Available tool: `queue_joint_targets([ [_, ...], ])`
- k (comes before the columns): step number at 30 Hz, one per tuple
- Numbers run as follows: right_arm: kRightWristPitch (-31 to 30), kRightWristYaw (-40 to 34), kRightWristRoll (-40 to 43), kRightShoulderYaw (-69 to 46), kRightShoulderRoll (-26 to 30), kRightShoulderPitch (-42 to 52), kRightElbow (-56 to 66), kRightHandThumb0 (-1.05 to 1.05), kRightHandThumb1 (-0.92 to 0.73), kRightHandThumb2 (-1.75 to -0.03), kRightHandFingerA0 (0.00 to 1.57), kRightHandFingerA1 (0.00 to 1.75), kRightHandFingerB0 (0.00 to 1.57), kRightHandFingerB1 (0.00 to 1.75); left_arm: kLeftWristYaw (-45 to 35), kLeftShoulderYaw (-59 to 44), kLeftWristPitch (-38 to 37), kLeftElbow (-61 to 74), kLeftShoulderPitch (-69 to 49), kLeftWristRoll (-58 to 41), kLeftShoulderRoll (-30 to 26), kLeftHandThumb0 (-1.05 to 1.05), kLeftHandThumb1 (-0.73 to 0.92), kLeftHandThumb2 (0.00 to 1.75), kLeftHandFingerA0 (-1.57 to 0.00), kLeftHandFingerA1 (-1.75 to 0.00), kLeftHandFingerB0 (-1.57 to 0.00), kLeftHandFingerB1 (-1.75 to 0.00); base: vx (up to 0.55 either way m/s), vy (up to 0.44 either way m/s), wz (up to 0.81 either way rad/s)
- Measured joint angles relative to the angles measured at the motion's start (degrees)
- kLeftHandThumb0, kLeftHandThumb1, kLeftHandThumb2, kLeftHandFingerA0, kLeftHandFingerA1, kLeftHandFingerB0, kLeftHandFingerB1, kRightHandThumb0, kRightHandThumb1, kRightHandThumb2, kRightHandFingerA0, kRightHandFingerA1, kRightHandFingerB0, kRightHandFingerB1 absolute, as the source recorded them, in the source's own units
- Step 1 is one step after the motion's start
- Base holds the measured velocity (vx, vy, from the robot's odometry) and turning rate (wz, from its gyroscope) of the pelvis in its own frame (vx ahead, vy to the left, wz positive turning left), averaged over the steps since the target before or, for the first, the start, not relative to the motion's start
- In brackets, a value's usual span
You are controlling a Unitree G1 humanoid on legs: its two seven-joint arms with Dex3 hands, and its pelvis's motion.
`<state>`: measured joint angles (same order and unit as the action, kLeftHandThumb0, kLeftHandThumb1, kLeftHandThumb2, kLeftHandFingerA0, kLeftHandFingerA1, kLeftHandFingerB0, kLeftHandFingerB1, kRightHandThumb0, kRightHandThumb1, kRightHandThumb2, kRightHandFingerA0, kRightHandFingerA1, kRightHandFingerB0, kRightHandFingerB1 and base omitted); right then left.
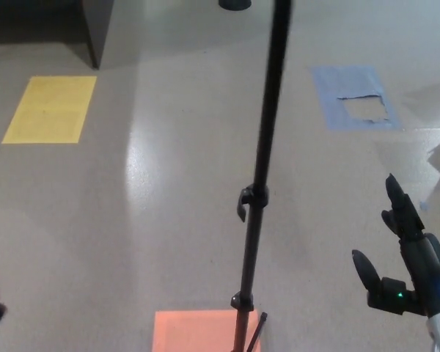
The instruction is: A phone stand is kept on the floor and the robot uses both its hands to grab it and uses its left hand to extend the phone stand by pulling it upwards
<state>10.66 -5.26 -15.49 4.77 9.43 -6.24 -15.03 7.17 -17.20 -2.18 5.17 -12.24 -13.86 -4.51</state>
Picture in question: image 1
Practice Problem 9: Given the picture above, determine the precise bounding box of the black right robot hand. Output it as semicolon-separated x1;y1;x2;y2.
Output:
351;173;440;318

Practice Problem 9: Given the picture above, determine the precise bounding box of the black telescopic phone stand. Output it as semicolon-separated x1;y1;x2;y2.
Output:
230;0;294;352

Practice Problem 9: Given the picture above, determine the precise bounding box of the yellow floor rectangle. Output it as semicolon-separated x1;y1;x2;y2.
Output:
1;75;98;144

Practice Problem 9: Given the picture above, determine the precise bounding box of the torn blue floor rectangle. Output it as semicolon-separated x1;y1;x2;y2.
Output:
309;65;403;131

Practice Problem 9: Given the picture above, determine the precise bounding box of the orange floor rectangle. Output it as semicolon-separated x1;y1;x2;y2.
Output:
152;309;265;352

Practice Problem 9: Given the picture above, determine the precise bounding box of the black round base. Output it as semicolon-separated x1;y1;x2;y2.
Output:
218;0;252;11

